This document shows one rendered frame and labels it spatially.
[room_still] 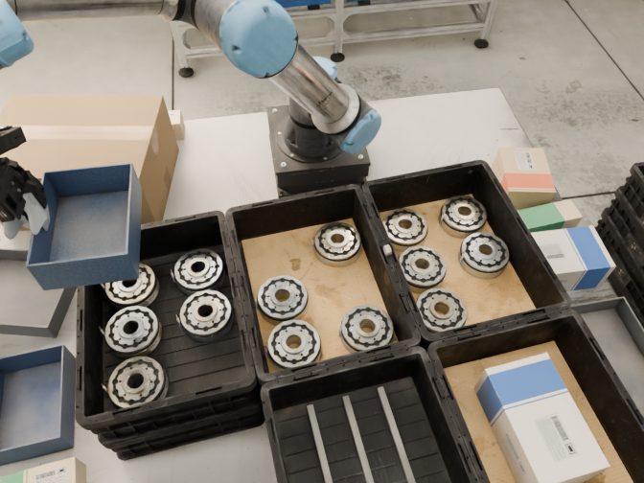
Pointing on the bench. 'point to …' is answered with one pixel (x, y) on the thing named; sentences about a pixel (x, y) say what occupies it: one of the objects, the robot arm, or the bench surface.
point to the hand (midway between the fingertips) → (39, 221)
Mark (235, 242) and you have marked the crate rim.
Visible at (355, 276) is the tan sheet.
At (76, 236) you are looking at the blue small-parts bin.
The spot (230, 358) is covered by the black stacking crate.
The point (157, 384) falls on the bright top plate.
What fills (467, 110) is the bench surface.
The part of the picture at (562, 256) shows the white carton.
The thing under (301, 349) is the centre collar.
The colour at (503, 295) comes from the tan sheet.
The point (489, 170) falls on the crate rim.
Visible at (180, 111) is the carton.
